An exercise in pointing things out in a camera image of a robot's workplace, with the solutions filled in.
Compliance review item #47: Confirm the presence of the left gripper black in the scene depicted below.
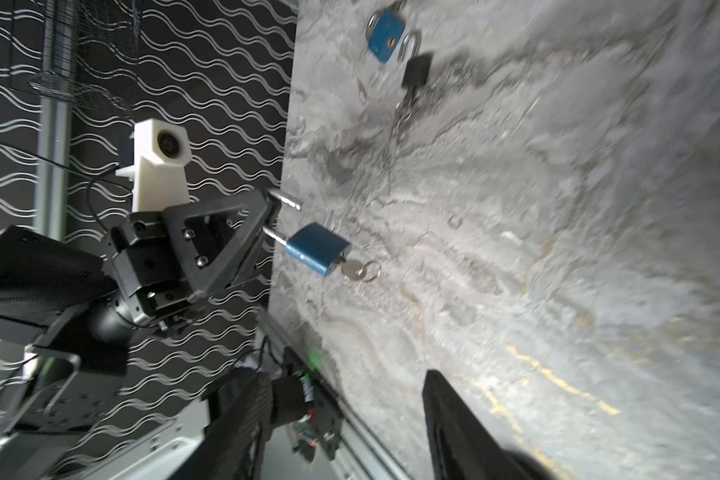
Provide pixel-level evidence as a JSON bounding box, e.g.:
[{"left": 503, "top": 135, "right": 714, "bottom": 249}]
[{"left": 90, "top": 190, "right": 282, "bottom": 345}]

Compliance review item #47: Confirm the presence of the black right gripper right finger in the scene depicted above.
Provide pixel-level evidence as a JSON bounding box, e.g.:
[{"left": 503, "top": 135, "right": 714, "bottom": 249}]
[{"left": 422, "top": 369, "right": 552, "bottom": 480}]

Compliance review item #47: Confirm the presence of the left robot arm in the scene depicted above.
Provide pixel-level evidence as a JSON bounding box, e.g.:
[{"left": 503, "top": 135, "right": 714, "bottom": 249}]
[{"left": 0, "top": 190, "right": 279, "bottom": 479}]

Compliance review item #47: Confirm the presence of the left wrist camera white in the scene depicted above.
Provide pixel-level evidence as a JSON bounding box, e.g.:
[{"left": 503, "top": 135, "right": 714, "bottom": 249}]
[{"left": 115, "top": 119, "right": 192, "bottom": 213}]

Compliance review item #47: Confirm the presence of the aluminium frame post left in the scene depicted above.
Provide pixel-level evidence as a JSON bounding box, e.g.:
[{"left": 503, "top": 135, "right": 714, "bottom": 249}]
[{"left": 34, "top": 1, "right": 78, "bottom": 241}]

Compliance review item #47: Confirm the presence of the black wire basket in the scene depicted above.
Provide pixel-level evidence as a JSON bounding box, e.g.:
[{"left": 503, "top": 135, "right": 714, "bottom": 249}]
[{"left": 23, "top": 1, "right": 143, "bottom": 117}]

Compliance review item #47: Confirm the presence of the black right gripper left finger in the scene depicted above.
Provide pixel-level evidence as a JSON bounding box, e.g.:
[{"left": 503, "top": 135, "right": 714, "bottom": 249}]
[{"left": 170, "top": 368, "right": 273, "bottom": 479}]

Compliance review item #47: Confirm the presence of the blue padlock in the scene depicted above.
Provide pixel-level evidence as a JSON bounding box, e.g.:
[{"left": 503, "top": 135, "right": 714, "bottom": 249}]
[
  {"left": 262, "top": 221, "right": 381, "bottom": 283},
  {"left": 365, "top": 0, "right": 407, "bottom": 64}
]

